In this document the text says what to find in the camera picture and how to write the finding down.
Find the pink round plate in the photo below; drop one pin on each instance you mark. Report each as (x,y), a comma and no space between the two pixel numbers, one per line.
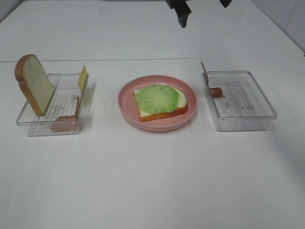
(128,107)

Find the right clear plastic container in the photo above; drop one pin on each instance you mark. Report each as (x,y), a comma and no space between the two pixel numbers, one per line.
(243,106)

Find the bread slice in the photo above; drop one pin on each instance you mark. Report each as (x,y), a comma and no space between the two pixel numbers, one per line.
(182,108)
(34,83)

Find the clear plastic container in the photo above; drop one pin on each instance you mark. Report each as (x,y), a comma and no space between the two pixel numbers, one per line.
(62,103)
(243,106)

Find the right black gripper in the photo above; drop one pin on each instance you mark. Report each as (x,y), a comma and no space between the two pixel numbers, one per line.
(183,11)

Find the yellow cheese slice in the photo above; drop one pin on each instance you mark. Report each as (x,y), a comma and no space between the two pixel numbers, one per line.
(82,82)

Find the green lettuce leaf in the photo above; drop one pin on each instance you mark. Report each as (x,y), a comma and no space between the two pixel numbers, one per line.
(155,99)

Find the bacon strip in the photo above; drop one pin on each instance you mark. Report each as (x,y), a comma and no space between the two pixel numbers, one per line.
(216,92)
(67,122)

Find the left clear plastic container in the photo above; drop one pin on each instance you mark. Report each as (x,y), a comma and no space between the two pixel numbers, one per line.
(62,103)

